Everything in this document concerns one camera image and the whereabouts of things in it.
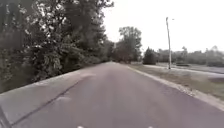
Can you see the tall leafy tree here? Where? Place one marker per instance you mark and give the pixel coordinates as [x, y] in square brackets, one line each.
[128, 43]

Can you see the grey asphalt path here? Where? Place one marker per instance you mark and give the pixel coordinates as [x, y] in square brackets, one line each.
[113, 96]

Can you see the dark conical bush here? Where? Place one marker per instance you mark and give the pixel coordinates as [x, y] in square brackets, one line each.
[149, 56]

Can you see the pale lamp pole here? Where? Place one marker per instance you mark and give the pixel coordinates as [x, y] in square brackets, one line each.
[168, 43]

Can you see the pale gravel strip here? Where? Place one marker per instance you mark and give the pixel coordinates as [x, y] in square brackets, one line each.
[173, 85]

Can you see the robot's own part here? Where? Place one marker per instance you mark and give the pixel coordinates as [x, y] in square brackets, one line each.
[80, 126]

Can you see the dense wood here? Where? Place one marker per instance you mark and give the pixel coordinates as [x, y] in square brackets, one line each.
[43, 36]

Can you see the grass verge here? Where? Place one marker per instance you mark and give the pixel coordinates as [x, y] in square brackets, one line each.
[186, 78]

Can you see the row of trees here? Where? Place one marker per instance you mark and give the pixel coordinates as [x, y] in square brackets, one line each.
[193, 56]

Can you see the grey road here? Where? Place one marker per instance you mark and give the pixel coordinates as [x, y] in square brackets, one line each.
[200, 69]

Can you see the pale concrete strip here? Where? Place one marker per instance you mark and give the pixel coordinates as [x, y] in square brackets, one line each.
[30, 96]

